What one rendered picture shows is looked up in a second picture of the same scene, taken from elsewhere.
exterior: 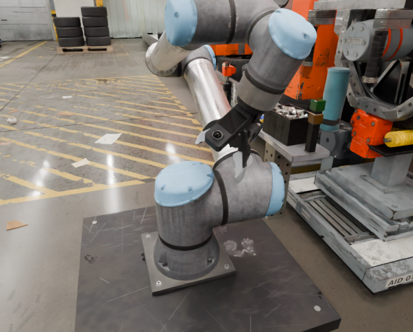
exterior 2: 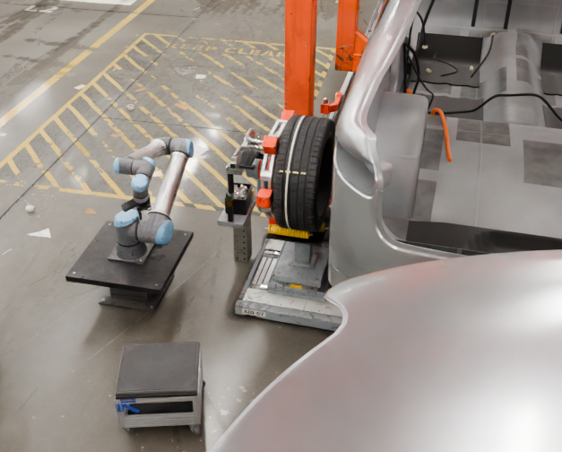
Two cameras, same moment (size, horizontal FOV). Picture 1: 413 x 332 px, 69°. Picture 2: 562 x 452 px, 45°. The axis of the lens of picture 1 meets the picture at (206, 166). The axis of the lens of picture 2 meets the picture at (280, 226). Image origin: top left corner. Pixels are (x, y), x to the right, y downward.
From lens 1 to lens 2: 361 cm
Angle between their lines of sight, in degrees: 27
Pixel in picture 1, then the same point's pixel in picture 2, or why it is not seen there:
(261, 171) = (157, 223)
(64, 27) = not seen: outside the picture
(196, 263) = (125, 253)
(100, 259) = (100, 240)
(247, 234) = (167, 253)
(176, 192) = (116, 221)
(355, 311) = (216, 316)
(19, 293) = (76, 249)
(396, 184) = (303, 262)
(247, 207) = (145, 236)
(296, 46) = (134, 188)
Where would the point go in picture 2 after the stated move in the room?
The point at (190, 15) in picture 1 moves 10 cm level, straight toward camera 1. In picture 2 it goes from (116, 168) to (105, 176)
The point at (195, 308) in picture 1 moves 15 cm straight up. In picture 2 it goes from (117, 268) to (114, 248)
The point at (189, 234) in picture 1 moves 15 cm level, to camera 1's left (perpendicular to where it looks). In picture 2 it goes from (122, 239) to (103, 232)
